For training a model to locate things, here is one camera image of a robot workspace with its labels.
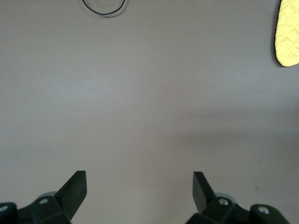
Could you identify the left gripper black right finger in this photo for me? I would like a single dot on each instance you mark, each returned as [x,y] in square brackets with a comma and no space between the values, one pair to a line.
[217,210]

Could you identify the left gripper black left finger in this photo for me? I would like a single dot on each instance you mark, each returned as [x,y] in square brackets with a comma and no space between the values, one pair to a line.
[60,207]

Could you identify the yellow quilted oven mitt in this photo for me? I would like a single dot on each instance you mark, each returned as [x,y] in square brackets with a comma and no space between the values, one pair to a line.
[288,35]

